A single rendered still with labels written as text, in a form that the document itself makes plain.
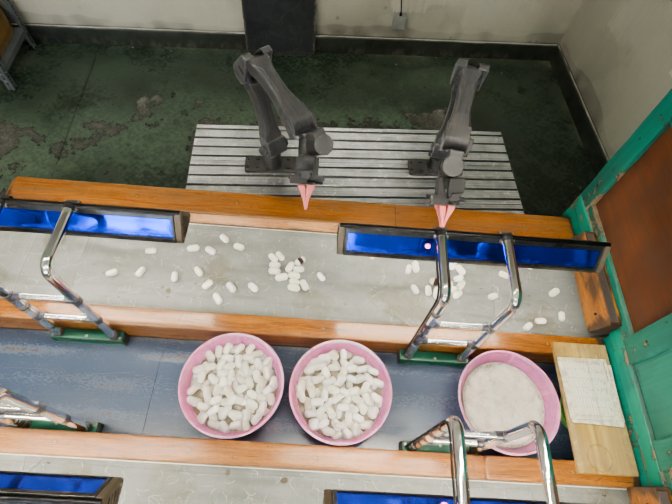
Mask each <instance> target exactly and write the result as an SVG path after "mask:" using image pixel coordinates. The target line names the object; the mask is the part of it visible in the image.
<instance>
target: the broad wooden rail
mask: <svg viewBox="0 0 672 504"><path fill-rule="evenodd" d="M6 195H11V196H12V197H13V198H19V199H32V200H46V201H59V202H65V201H64V200H79V201H81V202H82V203H87V204H101V205H115V206H128V207H142V208H155V209H169V210H181V211H186V212H189V213H190V215H191V218H190V222H189V223H194V224H208V225H221V226H235V227H249V228H263V229H276V230H290V231H304V232H318V233H332V234H337V228H338V224H339V223H340V222H345V223H360V224H374V225H387V226H401V227H414V228H427V229H433V227H439V220H438V216H437V213H436V210H435V207H421V206H408V205H394V204H381V203H367V202H354V201H341V200H327V199H314V198H309V202H308V206H307V210H304V205H303V199H302V198H300V197H287V196H273V195H260V194H247V193H233V192H220V191H206V190H193V189H180V188H166V187H153V186H140V185H126V184H113V183H100V182H86V181H73V180H60V179H47V178H33V177H20V176H16V177H15V179H14V181H13V183H12V185H11V187H10V189H9V191H8V193H7V194H6ZM445 227H446V228H448V230H455V231H468V232H482V233H495V234H498V232H499V231H501V232H512V233H514V234H513V235H517V236H536V237H550V238H564V239H570V238H572V237H574V236H575V235H574V231H573V227H572V223H571V219H570V218H569V217H556V216H542V215H529V214H515V213H502V212H489V211H475V210H462V209H454V210H453V212H452V214H451V215H450V217H449V218H448V220H447V222H446V224H445Z"/></svg>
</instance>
